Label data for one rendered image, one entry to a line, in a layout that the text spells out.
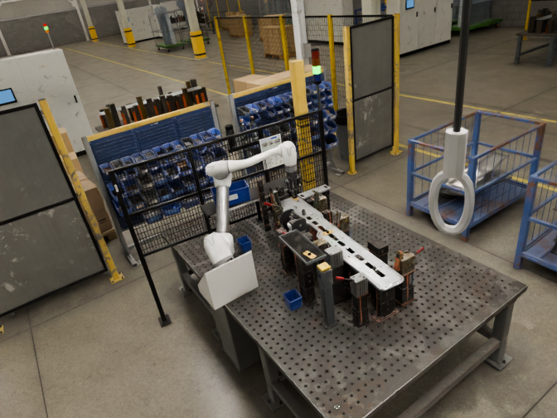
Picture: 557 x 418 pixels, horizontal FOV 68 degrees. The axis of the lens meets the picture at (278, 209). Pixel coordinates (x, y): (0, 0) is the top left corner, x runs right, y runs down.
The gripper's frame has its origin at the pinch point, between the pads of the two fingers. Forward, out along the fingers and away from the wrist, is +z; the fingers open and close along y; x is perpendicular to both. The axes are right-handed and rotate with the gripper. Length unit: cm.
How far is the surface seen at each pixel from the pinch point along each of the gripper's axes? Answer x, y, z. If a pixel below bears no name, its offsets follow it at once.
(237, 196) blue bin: -35, 36, 3
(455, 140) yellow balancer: 242, 102, -138
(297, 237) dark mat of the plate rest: 60, 31, -3
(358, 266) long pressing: 91, 6, 13
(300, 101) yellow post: -58, -45, -53
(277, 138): -55, -17, -28
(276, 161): -55, -13, -7
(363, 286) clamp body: 109, 15, 13
